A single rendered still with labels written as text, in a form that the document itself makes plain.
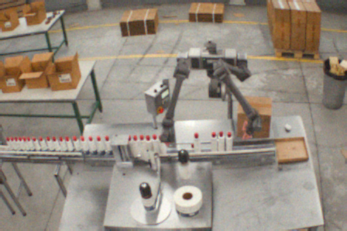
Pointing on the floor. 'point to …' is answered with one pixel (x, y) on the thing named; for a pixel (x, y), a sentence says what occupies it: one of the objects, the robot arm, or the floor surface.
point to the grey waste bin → (333, 92)
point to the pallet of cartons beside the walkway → (294, 27)
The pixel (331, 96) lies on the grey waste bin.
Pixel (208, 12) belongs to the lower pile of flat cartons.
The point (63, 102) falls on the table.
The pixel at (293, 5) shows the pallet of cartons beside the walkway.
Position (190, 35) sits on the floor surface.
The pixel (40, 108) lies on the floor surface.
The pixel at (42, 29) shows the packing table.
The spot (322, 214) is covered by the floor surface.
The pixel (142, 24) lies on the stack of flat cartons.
